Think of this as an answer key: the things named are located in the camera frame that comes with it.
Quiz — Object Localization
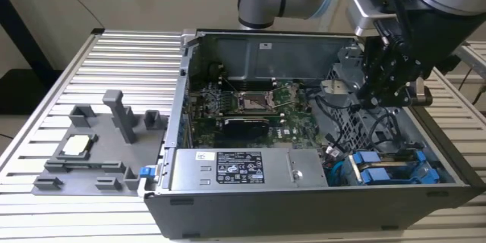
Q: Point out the hard disk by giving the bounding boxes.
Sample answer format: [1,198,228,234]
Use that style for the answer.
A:
[347,149,438,176]

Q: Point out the metal disk bay cage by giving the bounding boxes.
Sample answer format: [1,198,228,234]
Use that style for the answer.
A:
[307,46,448,187]

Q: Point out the blue disk carrier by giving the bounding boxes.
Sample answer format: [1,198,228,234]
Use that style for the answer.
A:
[360,167,440,186]

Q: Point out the green motherboard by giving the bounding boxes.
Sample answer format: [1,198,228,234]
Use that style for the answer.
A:
[188,79,331,150]

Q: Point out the CPU socket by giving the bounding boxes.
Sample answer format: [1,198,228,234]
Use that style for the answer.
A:
[233,90,276,112]

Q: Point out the black graphics card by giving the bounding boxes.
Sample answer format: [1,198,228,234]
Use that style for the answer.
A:
[219,116,284,142]

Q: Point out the black open PC case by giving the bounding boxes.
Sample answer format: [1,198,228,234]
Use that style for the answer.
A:
[143,28,486,240]

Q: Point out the silver power supply unit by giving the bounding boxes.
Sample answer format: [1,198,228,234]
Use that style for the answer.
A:
[168,148,328,191]

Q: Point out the blue case latch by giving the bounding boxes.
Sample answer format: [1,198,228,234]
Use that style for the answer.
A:
[139,166,156,180]

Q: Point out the grey parts rack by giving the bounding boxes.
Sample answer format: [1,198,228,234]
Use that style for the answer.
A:
[32,89,169,197]

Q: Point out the silver CPU plate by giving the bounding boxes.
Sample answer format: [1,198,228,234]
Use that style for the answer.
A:
[62,134,94,155]

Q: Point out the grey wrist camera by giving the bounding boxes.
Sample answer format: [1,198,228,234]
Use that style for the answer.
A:
[411,79,434,108]

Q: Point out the black disk wire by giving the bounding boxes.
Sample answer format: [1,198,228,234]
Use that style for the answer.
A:
[313,94,404,153]

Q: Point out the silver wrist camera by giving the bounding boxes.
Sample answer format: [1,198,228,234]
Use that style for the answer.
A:
[345,0,400,38]

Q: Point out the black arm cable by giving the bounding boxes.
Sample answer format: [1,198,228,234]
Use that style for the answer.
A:
[351,0,415,52]

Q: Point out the blue data cable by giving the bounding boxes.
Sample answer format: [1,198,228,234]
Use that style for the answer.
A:
[324,159,345,184]

